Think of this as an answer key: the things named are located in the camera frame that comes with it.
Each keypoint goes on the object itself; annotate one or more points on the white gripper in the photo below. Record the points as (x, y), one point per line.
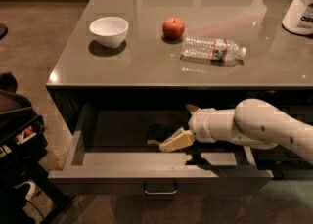
(200, 124)

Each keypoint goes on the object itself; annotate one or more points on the green and yellow sponge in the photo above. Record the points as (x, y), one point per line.
(157, 134)

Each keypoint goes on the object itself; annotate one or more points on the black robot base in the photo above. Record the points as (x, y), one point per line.
(22, 146)

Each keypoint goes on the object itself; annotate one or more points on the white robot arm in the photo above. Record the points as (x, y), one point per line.
(252, 123)

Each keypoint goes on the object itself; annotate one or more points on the grey open top drawer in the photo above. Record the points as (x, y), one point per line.
(109, 154)

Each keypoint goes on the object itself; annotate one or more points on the grey counter cabinet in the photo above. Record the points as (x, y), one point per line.
(182, 91)

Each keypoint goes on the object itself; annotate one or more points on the dark lower side drawer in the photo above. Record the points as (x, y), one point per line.
(284, 164)

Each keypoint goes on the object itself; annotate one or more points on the clear plastic water bottle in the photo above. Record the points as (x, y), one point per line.
(207, 49)

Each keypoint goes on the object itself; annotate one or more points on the red apple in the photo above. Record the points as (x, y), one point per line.
(173, 28)

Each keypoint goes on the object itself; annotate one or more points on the white ceramic bowl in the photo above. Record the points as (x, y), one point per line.
(110, 32)

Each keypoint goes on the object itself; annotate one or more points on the white plastic canister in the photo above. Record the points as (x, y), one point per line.
(299, 17)

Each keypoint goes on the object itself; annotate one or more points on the dark object at left edge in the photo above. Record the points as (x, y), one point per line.
(3, 31)

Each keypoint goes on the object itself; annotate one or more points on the metal drawer handle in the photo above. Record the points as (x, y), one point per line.
(163, 189)

